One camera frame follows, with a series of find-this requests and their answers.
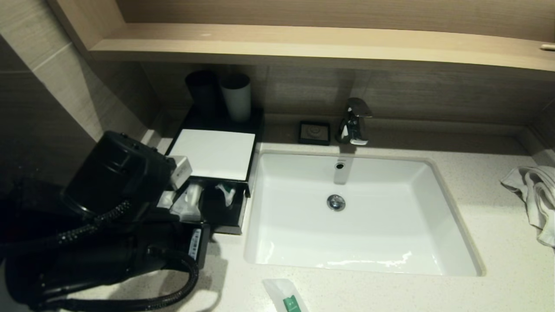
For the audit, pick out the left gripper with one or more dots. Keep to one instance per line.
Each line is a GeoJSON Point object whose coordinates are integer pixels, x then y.
{"type": "Point", "coordinates": [198, 245]}

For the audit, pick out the black amenity box with drawer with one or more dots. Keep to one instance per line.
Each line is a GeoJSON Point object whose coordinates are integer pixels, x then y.
{"type": "Point", "coordinates": [225, 216]}

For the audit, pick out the long clear toothbrush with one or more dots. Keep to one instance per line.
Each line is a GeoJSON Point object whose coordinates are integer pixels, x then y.
{"type": "Point", "coordinates": [165, 200]}

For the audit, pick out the white sachet with green print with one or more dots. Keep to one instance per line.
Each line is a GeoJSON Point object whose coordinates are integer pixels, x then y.
{"type": "Point", "coordinates": [226, 193]}

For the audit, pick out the white packet with green label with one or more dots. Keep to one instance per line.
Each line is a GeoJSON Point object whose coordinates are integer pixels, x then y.
{"type": "Point", "coordinates": [284, 294]}

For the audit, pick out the black tapered cup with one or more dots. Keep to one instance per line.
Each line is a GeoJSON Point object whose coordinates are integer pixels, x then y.
{"type": "Point", "coordinates": [201, 93]}

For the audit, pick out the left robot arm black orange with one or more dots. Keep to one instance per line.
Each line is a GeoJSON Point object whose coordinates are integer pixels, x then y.
{"type": "Point", "coordinates": [108, 195]}

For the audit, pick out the white card sheet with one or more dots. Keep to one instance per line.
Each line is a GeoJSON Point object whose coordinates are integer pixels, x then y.
{"type": "Point", "coordinates": [217, 154]}

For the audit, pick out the chrome drain stopper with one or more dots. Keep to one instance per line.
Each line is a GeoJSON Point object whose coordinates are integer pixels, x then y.
{"type": "Point", "coordinates": [336, 203]}

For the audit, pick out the grey cup with dark rim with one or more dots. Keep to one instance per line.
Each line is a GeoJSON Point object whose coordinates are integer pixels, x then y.
{"type": "Point", "coordinates": [237, 104]}

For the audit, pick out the black square soap dish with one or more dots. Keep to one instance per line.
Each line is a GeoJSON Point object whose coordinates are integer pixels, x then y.
{"type": "Point", "coordinates": [300, 135]}

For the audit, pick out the round grey soap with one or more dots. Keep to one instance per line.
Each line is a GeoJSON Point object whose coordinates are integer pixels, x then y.
{"type": "Point", "coordinates": [314, 131]}

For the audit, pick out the white ceramic sink basin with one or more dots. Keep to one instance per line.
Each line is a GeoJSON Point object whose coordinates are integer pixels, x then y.
{"type": "Point", "coordinates": [368, 234]}

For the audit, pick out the chrome faucet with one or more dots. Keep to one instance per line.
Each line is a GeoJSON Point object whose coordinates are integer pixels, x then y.
{"type": "Point", "coordinates": [353, 117]}

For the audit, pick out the light wooden shelf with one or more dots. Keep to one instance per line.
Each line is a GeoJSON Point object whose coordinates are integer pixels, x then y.
{"type": "Point", "coordinates": [303, 43]}

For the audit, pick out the white crumpled towel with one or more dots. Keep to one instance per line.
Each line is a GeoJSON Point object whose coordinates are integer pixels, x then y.
{"type": "Point", "coordinates": [537, 195]}

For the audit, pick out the small white item on shelf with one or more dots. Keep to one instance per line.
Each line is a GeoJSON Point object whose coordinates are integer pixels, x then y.
{"type": "Point", "coordinates": [547, 47]}

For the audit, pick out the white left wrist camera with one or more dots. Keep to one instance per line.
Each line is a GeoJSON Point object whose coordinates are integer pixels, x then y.
{"type": "Point", "coordinates": [181, 171]}

